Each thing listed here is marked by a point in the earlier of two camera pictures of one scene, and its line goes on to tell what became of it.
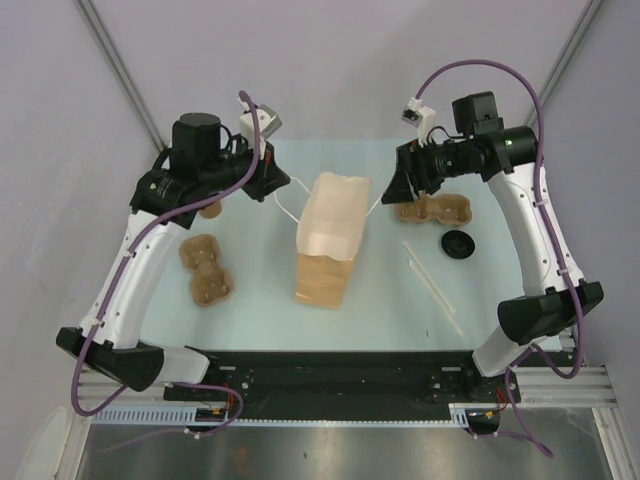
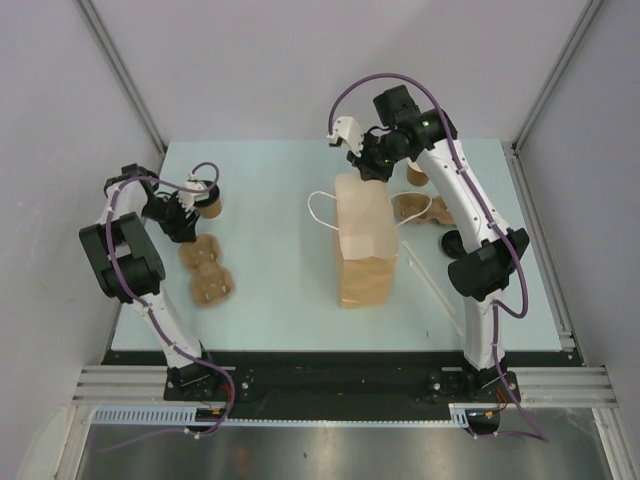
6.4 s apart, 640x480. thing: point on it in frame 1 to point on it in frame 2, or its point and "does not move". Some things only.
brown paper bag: [329, 233] to [368, 243]
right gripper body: [429, 158] to [378, 157]
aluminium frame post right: [584, 24] does not move
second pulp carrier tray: [449, 209] does not move
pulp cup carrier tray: [211, 282] does not move
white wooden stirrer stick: [405, 243] does not move
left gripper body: [264, 164] to [172, 215]
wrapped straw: [435, 297] does not move
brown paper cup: [211, 211] does not move
